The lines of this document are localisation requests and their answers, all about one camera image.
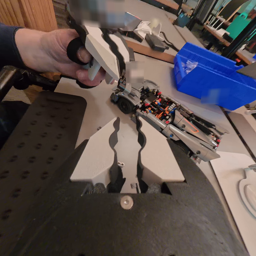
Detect black power adapter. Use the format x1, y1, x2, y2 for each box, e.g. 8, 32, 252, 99
145, 34, 170, 51

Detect teal storage box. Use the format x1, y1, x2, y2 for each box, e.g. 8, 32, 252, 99
173, 13, 190, 27

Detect green bag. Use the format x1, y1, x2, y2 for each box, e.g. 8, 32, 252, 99
226, 14, 253, 40

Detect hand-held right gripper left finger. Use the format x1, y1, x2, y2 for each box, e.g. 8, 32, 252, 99
70, 117, 126, 186

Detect black metal frame post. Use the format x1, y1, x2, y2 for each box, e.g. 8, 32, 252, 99
221, 12, 256, 58

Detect blue plastic storage bin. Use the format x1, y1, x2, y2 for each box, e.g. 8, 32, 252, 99
173, 42, 256, 111

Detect person's left hand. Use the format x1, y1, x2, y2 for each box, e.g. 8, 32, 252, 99
15, 28, 106, 87

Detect wooden slat panel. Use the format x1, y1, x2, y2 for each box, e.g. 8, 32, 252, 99
0, 0, 58, 32

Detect clear plastic bag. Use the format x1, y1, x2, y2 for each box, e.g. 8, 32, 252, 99
180, 60, 198, 73

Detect black adapter cable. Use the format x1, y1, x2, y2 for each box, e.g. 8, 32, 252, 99
160, 32, 180, 53

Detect shiny silver object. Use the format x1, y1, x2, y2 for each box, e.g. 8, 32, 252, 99
124, 12, 143, 31

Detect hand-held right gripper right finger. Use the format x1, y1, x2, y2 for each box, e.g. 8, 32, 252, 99
136, 116, 185, 185

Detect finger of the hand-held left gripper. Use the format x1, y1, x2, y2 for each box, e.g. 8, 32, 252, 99
84, 26, 121, 85
104, 28, 135, 81

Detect white plastic stand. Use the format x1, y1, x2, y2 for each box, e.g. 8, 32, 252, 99
134, 19, 163, 40

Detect grey lego car model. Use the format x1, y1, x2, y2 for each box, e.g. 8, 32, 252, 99
110, 79, 229, 164

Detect person's left forearm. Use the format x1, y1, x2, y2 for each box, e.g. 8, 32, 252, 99
0, 23, 25, 69

